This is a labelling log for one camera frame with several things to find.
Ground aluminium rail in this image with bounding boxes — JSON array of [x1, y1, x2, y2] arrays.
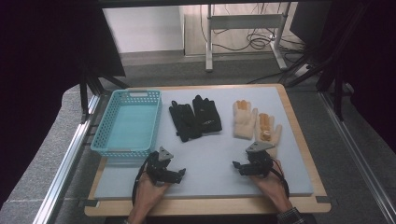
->
[[32, 92, 105, 224], [318, 91, 396, 224]]

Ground black glove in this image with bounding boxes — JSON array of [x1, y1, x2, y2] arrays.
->
[[191, 94, 223, 134], [168, 100, 204, 143]]

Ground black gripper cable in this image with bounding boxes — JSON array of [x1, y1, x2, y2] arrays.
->
[[269, 158, 291, 200], [131, 152, 153, 206]]

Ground dark curtain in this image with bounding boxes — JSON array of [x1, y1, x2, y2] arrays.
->
[[311, 0, 396, 154], [0, 0, 126, 208]]

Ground beige fleece glove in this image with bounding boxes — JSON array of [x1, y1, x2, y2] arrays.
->
[[253, 112, 283, 160], [232, 99, 259, 140]]

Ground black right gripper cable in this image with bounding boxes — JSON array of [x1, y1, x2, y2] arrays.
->
[[269, 158, 291, 200]]

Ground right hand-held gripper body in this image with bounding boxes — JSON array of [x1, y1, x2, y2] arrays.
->
[[245, 141, 276, 178]]

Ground person's right hand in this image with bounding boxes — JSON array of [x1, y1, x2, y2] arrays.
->
[[250, 159, 294, 215]]

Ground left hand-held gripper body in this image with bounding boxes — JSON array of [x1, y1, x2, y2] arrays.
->
[[144, 146, 179, 187]]

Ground black floor cables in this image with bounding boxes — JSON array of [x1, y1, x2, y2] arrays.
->
[[199, 3, 307, 54]]

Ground white metal desk frame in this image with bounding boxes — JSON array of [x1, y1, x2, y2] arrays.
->
[[205, 3, 289, 73]]

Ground person's left hand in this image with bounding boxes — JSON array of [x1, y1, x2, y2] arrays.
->
[[132, 172, 172, 217]]

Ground black tripod stand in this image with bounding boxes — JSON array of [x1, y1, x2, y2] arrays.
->
[[78, 65, 131, 124], [285, 3, 359, 122]]

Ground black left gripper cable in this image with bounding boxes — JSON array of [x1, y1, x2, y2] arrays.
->
[[131, 152, 153, 206]]

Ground turquoise plastic basket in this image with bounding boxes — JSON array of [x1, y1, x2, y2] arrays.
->
[[90, 89, 163, 159]]

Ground wooden table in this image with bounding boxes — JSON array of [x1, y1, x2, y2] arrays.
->
[[83, 83, 332, 217]]

